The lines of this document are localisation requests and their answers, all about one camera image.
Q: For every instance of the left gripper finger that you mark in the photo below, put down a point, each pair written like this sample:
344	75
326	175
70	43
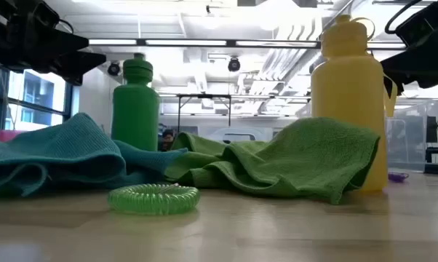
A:
71	41
77	65

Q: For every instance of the teal microfibre towel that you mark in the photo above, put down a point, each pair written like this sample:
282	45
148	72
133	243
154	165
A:
59	153

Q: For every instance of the black monitor on stand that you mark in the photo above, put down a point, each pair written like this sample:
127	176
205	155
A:
431	129

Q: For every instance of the black ceiling spotlight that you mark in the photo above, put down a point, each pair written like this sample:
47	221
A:
234	64
113	69

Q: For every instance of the black metal frame stand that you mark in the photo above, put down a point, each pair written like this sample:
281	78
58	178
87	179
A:
204	96

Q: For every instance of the person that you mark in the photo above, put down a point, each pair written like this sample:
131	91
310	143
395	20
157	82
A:
167	138

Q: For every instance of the green microfibre towel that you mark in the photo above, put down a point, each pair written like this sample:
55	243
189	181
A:
295	156

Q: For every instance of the pink plastic bin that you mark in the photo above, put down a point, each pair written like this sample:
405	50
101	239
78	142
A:
8	135

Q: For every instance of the small clear plastic bin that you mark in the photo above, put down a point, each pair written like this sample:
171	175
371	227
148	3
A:
241	131

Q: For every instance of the large clear plastic bin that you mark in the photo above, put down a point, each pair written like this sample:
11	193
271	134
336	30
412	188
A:
408	145

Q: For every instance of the long ceiling light bar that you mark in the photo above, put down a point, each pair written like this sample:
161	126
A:
186	42

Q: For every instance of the window with dark frame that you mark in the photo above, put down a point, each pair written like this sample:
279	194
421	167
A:
40	91

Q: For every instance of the green coil wristband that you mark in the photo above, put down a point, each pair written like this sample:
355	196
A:
131	200

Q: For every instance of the green plastic sports bottle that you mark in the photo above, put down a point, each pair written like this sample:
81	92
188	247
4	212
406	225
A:
135	109

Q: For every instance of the yellow plastic sports bottle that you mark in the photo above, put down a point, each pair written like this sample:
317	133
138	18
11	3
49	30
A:
350	83

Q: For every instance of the purple coil wristband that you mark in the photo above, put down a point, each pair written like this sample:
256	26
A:
398	177

